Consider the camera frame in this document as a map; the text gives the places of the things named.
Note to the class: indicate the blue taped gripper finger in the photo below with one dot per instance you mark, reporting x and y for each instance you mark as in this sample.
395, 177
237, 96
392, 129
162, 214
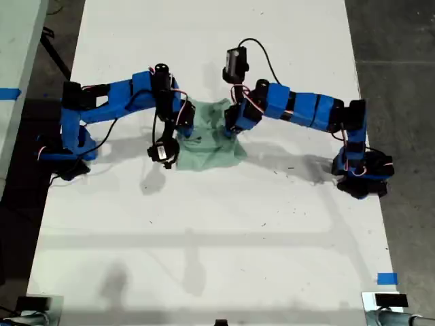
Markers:
228, 133
181, 133
189, 132
237, 133

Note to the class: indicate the pale green t-shirt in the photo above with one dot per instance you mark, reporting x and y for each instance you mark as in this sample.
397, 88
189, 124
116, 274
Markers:
210, 153

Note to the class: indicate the blue and black robot arm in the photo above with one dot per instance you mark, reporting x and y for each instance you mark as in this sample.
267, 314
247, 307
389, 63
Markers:
306, 108
119, 98

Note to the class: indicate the black stand leg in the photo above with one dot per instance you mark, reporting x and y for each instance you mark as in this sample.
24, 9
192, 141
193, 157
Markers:
54, 52

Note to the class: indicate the blue tape strip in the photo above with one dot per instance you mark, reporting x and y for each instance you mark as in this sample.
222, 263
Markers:
8, 93
387, 278

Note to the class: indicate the pale side table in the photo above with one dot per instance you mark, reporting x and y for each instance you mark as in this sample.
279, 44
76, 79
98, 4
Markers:
17, 40

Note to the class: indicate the white plate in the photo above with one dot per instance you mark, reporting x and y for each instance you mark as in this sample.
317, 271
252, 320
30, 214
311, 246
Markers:
368, 300

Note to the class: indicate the small black box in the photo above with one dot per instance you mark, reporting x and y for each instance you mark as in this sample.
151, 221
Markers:
32, 303
391, 300

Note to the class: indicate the black camera mount stalk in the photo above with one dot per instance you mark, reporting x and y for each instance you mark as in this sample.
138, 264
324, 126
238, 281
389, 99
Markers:
232, 79
172, 153

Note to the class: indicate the black camera box white label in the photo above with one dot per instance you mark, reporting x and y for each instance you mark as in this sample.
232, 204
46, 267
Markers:
159, 152

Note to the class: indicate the black and grey camera box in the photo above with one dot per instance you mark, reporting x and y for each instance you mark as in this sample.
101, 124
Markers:
237, 62

